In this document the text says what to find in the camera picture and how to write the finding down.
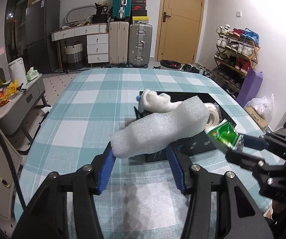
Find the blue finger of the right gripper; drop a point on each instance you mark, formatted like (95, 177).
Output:
(246, 161)
(254, 142)

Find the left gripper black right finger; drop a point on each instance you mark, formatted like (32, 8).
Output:
(237, 214)

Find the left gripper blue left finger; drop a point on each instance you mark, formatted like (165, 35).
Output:
(46, 214)

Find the green white packet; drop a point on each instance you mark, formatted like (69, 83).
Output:
(225, 137)

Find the white foam wrap piece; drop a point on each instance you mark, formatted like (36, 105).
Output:
(157, 130)

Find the white plush sock toy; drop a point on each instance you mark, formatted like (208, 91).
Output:
(152, 102)

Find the cardboard box on floor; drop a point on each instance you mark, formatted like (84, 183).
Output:
(256, 117)

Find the black open storage box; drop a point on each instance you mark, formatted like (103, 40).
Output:
(191, 143)

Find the purple bag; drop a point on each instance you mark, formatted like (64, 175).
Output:
(250, 87)

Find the teal plaid tablecloth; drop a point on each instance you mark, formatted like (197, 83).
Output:
(97, 109)

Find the wooden shoe rack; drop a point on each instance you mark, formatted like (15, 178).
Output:
(236, 54)

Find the grey tv cabinet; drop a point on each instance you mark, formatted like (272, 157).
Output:
(13, 114)

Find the wooden door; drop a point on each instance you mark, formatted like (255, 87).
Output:
(179, 28)

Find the silver aluminium suitcase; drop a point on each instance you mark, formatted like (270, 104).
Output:
(139, 45)

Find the white drawer desk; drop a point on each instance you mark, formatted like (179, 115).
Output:
(94, 38)

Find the woven laundry basket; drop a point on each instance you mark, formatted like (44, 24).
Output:
(74, 56)

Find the beige suitcase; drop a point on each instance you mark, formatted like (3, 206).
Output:
(118, 42)

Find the stack of shoe boxes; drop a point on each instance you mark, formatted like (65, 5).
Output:
(139, 12)

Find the teal suitcase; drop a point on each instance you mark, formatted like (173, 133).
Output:
(121, 10)

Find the black refrigerator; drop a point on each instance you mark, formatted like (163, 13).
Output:
(42, 18)

